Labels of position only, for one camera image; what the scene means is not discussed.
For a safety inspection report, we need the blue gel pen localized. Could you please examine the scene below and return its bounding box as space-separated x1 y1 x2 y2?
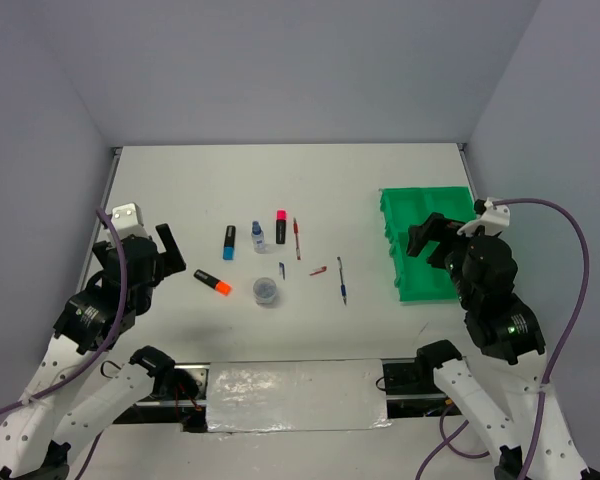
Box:
336 256 347 306

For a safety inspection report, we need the red pen cap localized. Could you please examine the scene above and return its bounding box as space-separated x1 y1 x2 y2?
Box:
309 265 327 276

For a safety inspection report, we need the red gel pen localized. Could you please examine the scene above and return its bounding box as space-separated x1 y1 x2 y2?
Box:
293 217 302 261

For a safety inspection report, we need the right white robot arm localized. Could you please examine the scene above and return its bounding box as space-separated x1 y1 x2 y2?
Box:
406 213 600 479

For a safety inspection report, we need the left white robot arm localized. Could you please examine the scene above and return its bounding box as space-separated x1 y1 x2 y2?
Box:
0 224 186 479

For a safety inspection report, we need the green divided plastic tray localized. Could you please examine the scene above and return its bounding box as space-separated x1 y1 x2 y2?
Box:
378 185 479 304

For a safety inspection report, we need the orange cap highlighter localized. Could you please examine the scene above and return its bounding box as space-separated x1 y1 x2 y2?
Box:
193 269 232 296

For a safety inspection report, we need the blue cap highlighter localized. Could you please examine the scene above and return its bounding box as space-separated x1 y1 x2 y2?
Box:
222 225 236 261

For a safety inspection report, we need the clear blue-cap glue bottle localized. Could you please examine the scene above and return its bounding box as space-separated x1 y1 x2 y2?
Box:
251 221 266 253

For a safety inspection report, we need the clear jar of pins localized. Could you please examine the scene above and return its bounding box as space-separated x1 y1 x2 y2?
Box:
252 277 278 307

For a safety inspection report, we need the pink cap highlighter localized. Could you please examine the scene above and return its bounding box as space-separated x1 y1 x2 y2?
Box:
275 210 287 245

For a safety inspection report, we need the silver tape sheet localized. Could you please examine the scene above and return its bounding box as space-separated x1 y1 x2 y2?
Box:
206 359 391 433

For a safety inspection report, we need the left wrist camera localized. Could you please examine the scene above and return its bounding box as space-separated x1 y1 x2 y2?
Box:
111 202 148 240

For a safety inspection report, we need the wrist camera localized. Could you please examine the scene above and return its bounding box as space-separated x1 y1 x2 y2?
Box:
457 197 511 237
111 202 148 240

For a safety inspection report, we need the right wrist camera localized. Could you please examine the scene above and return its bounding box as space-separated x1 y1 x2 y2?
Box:
457 197 511 237

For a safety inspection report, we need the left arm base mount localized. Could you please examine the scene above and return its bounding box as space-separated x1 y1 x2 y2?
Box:
114 363 210 433

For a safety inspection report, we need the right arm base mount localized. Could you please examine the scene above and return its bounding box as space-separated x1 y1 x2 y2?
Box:
375 358 450 420

